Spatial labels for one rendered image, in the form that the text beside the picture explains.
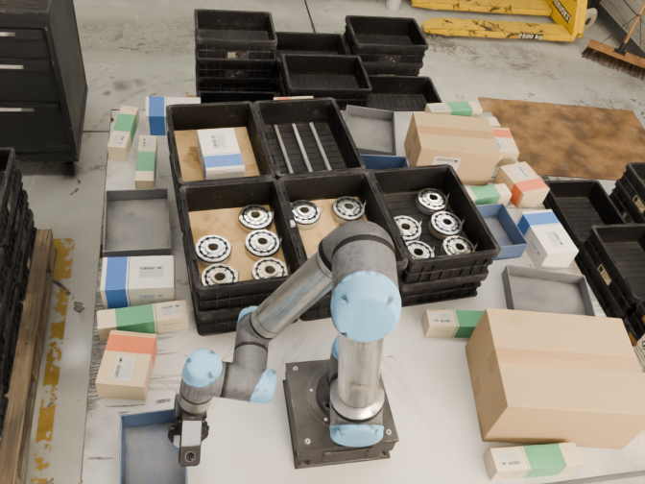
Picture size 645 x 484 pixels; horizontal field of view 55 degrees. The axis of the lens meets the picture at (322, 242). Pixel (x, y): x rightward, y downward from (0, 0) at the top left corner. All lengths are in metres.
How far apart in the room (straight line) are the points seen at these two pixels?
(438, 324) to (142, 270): 0.88
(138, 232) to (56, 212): 1.16
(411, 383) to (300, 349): 0.33
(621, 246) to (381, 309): 2.12
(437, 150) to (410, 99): 1.13
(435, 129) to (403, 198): 0.39
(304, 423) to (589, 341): 0.81
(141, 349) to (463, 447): 0.89
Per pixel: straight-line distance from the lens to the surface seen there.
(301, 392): 1.65
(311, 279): 1.23
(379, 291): 1.03
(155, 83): 3.99
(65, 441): 2.52
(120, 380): 1.70
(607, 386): 1.82
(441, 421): 1.81
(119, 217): 2.15
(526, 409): 1.68
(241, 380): 1.32
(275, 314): 1.32
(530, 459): 1.78
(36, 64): 2.96
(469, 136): 2.43
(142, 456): 1.67
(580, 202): 3.36
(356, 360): 1.20
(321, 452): 1.60
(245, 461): 1.67
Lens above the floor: 2.23
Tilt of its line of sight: 47 degrees down
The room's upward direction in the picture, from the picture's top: 11 degrees clockwise
